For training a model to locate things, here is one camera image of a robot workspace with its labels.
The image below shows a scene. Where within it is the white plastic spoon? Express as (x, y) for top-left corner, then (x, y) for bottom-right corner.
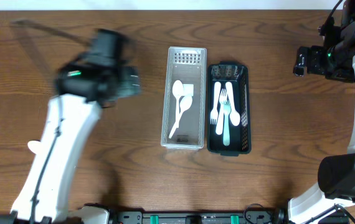
(225, 82), (240, 126)
(169, 96), (192, 139)
(27, 140), (42, 154)
(172, 80), (184, 123)

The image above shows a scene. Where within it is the white plastic fork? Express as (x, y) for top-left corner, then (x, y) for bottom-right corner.
(215, 88), (227, 135)
(222, 101), (231, 146)

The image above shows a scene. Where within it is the white plastic utensil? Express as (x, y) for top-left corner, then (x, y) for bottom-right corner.
(210, 82), (221, 124)

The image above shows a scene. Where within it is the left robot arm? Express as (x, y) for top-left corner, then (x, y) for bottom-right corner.
(0, 29), (140, 223)

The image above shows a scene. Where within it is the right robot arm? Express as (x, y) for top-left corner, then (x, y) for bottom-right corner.
(274, 0), (355, 223)

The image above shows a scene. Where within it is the white label sticker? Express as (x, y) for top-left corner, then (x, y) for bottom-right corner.
(183, 84), (194, 96)

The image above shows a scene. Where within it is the clear perforated plastic basket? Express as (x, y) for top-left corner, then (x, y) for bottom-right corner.
(161, 47), (207, 150)

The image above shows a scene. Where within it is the dark green perforated basket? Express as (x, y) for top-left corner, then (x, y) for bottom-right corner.
(207, 61), (252, 156)

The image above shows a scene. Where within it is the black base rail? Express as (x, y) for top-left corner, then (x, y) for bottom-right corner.
(107, 203), (290, 224)

